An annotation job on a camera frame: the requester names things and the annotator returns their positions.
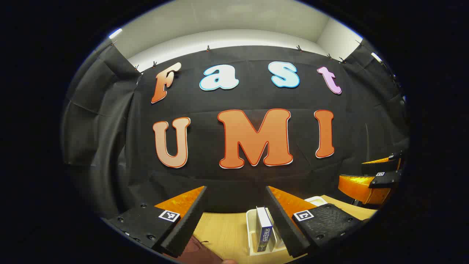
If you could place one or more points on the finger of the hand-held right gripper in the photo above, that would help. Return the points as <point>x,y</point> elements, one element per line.
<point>384,180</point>
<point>381,165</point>

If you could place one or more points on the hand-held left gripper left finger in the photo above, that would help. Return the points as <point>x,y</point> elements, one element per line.
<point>188,223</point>

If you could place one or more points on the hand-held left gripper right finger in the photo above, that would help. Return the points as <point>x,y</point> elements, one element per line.
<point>285,223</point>

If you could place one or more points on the blue cover book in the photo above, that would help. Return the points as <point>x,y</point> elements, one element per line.
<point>264,231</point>

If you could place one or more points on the brown red schoolbag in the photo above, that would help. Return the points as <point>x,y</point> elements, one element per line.
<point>194,253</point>

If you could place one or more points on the white plastic bookshelf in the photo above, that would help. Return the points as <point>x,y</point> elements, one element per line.
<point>251,234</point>

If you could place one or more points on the black backdrop cloth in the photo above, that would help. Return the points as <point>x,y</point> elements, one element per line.
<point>234,183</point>

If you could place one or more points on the ceiling light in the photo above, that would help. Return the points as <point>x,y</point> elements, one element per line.
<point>115,33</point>
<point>376,57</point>

